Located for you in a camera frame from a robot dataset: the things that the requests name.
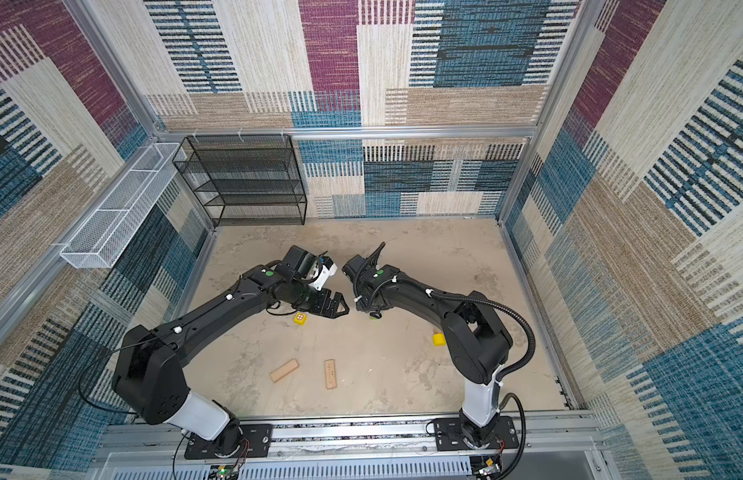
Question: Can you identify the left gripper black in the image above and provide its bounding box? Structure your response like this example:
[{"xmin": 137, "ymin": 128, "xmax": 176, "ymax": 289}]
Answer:
[{"xmin": 289, "ymin": 282, "xmax": 351, "ymax": 319}]

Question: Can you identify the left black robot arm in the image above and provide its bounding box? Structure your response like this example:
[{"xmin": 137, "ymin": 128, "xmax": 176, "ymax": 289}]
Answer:
[{"xmin": 111, "ymin": 246, "xmax": 349, "ymax": 458}]

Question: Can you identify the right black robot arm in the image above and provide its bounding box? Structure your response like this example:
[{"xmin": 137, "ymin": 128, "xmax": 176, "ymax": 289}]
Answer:
[{"xmin": 342, "ymin": 255, "xmax": 513, "ymax": 448}]

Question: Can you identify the yellow cube block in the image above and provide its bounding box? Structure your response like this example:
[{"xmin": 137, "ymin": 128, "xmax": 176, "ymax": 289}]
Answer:
[{"xmin": 293, "ymin": 312, "xmax": 307, "ymax": 326}]

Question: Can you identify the yellow cylinder block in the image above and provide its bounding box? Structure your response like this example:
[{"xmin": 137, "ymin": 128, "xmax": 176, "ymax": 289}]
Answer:
[{"xmin": 433, "ymin": 333, "xmax": 447, "ymax": 346}]

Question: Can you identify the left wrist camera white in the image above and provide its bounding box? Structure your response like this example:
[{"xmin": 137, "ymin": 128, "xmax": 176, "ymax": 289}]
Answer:
[{"xmin": 305, "ymin": 252, "xmax": 337, "ymax": 291}]

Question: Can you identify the black wire shelf rack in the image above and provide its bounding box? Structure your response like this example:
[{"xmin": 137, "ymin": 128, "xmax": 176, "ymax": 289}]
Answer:
[{"xmin": 172, "ymin": 134, "xmax": 308, "ymax": 227}]

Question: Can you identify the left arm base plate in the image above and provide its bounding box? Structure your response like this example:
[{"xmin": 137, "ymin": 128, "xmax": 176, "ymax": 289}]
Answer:
[{"xmin": 183, "ymin": 423, "xmax": 273, "ymax": 461}]

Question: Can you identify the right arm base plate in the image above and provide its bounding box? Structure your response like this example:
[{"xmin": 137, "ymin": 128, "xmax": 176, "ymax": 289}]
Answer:
[{"xmin": 425, "ymin": 415, "xmax": 521, "ymax": 451}]

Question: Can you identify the white wire mesh basket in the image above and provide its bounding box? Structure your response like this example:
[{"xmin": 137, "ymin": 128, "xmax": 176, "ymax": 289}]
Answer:
[{"xmin": 60, "ymin": 143, "xmax": 179, "ymax": 269}]

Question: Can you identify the aluminium mounting rail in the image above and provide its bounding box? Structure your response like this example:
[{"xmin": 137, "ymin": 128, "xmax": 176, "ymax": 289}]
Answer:
[{"xmin": 86, "ymin": 411, "xmax": 621, "ymax": 479}]

